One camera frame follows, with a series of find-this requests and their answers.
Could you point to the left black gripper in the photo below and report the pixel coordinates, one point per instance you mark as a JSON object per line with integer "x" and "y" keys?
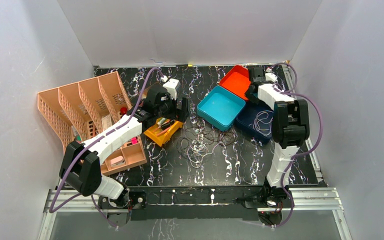
{"x": 181, "y": 108}

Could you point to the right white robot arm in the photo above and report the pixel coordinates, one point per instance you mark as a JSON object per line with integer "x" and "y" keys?
{"x": 290, "y": 126}

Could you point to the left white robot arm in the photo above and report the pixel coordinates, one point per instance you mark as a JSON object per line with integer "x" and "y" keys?
{"x": 81, "y": 164}

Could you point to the black marker in bin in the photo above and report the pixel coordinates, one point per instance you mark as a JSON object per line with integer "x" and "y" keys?
{"x": 167, "y": 124}

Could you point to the green white glue stick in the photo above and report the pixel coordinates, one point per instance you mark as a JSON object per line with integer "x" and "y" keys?
{"x": 161, "y": 121}

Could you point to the orange square tray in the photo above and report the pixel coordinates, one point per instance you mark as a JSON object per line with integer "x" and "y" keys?
{"x": 237, "y": 81}

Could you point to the yellow plastic bin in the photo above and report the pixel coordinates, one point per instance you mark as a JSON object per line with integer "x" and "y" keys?
{"x": 161, "y": 137}

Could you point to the teal square tray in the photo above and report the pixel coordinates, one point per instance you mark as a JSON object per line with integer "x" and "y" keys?
{"x": 220, "y": 108}

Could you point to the navy square tray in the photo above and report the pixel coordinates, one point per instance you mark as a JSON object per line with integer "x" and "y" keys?
{"x": 255, "y": 120}

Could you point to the white tape dispenser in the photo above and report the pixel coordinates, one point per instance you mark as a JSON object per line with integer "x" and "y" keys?
{"x": 117, "y": 161}

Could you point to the peach plastic file organizer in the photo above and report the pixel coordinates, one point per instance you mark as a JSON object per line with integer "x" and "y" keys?
{"x": 83, "y": 109}

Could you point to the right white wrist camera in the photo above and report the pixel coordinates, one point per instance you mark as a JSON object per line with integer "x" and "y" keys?
{"x": 271, "y": 77}

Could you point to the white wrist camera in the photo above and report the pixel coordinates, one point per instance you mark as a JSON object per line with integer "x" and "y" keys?
{"x": 271, "y": 77}
{"x": 172, "y": 86}

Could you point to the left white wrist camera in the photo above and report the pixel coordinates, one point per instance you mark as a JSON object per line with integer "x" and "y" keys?
{"x": 172, "y": 86}

